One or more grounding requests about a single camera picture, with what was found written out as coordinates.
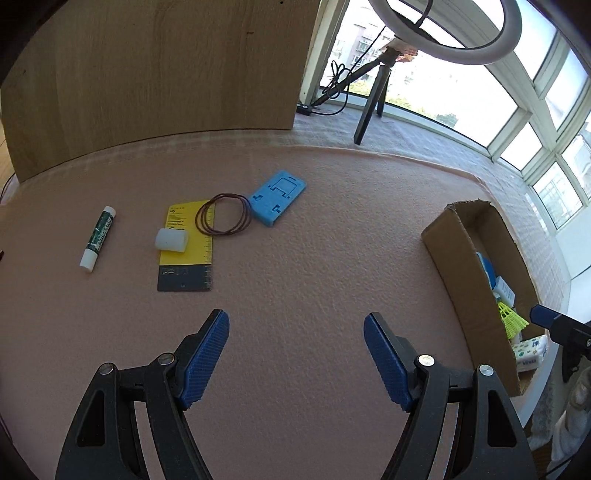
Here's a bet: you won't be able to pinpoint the cream fluffy cloth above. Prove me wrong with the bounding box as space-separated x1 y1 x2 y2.
551 367 591 480

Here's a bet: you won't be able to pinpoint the white sunscreen bottle blue cap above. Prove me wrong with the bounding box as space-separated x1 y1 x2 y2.
475 251 516 305

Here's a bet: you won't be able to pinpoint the pink blanket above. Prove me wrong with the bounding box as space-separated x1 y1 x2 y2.
0 131 571 480

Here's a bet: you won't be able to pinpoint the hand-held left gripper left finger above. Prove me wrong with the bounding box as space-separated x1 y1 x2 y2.
54 308 230 480

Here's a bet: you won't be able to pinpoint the yellow-green shuttlecock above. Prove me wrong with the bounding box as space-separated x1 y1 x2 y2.
498 301 530 341

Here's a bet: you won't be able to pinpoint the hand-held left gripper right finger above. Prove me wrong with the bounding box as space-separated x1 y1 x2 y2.
363 312 539 480

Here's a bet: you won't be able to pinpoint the black tripod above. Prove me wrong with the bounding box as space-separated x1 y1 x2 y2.
314 44 416 146

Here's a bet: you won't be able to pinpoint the white plastic cylinder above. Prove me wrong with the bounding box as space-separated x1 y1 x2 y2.
154 227 190 254

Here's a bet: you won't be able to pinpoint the black cable with inline controller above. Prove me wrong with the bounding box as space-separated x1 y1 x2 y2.
297 23 393 117

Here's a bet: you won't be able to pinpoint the white patterned tissue pack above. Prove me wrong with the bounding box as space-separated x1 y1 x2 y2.
510 335 550 373

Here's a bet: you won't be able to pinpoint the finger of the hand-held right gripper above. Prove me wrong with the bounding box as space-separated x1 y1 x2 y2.
529 303 591 359

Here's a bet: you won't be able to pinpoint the blue phone stand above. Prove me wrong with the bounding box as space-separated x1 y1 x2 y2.
248 170 308 228

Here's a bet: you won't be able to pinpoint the yellow and black card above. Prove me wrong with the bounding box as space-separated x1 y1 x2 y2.
157 199 216 292

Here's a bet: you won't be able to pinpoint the cardboard box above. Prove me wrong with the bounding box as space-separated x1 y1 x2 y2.
421 199 548 398

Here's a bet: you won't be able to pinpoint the light wooden board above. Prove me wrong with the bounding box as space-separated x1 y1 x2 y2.
0 0 324 185

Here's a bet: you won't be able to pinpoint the brown elastic hair bands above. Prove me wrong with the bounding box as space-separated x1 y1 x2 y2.
196 192 252 237

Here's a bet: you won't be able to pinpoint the green and white lip balm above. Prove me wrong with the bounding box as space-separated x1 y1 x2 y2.
79 205 116 274

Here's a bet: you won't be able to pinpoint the ring light on tripod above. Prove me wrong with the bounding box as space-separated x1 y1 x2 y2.
295 0 591 241

